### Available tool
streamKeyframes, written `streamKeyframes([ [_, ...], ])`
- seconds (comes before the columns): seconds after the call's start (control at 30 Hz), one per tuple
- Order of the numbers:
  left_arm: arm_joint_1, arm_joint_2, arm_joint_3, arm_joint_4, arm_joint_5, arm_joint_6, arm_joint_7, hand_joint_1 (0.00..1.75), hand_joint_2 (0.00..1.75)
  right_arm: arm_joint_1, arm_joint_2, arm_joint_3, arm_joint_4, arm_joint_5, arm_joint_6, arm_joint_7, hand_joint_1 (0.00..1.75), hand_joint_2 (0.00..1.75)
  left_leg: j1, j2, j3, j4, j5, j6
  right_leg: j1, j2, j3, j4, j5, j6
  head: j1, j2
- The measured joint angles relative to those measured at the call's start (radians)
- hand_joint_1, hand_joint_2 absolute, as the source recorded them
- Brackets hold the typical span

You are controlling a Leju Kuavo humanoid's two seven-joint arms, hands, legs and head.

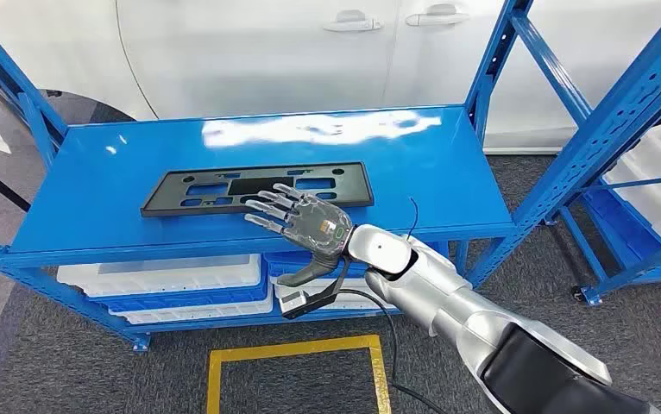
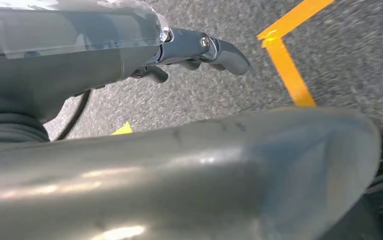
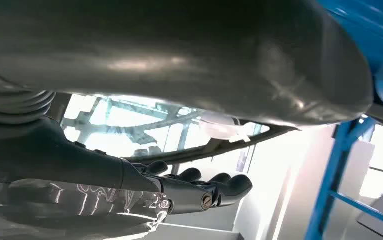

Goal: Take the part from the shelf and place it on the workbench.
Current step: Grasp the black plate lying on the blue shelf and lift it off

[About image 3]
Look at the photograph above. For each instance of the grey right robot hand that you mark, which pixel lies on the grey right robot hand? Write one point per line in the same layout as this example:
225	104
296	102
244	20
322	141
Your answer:
62	155

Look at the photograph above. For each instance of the blue metal shelf rack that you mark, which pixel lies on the blue metal shelf rack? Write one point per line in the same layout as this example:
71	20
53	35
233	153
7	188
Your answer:
360	33

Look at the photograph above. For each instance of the robot right leg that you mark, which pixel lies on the robot right leg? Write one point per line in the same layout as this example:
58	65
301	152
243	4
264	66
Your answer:
178	49

